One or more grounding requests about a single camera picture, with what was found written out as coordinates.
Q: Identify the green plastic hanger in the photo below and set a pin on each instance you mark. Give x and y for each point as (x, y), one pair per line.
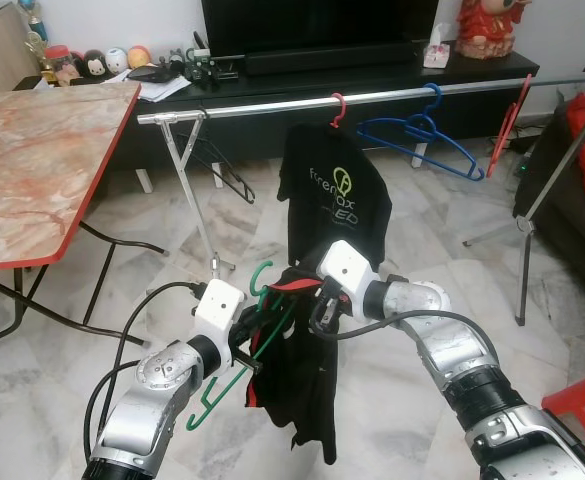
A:
(255, 280)

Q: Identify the navy shirt red collar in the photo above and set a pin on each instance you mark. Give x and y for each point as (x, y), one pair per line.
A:
(302, 390)

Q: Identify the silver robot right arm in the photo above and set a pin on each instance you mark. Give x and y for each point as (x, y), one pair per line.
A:
(462, 360)

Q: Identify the blue plastic hanger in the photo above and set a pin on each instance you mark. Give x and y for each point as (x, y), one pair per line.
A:
(417, 130)

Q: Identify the red plastic hanger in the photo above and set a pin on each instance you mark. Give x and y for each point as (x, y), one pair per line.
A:
(341, 105)
(512, 125)

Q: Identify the black TV console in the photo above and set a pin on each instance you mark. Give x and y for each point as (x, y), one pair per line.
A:
(262, 138)

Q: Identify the silver metal clothes rack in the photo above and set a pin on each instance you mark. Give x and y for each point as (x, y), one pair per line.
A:
(262, 103)

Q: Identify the dark grey sofa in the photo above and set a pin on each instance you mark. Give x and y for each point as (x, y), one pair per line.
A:
(572, 240)

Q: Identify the white paper stack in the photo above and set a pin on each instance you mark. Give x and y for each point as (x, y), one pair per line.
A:
(162, 88)

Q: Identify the marble folding table red edge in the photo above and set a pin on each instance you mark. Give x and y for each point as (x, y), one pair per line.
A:
(42, 170)

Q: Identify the red plastic stool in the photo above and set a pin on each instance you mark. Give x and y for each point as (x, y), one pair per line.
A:
(582, 395)

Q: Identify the black desk gadget cluster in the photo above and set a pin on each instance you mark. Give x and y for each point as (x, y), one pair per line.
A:
(210, 66)

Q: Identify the white pink tissue box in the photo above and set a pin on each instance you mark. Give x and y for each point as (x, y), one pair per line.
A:
(437, 50)

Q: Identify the black television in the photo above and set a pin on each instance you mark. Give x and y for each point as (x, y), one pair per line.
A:
(322, 25)

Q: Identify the orange round doll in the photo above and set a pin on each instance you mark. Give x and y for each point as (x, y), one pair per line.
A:
(139, 57)

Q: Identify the white round doll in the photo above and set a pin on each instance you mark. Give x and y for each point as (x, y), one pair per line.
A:
(117, 61)

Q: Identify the black round doll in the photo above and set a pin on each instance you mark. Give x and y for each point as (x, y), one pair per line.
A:
(93, 65)

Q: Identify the red lidded jar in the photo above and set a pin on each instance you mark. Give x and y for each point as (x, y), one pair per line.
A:
(60, 67)

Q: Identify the red seated figurine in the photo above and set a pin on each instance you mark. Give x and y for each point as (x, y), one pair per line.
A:
(492, 28)

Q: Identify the small golden trophy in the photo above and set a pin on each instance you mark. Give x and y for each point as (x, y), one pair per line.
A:
(35, 25)

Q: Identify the wooden cabinet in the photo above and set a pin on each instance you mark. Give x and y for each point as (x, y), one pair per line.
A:
(2, 50)

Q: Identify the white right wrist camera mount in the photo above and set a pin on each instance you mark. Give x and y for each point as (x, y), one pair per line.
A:
(350, 268)

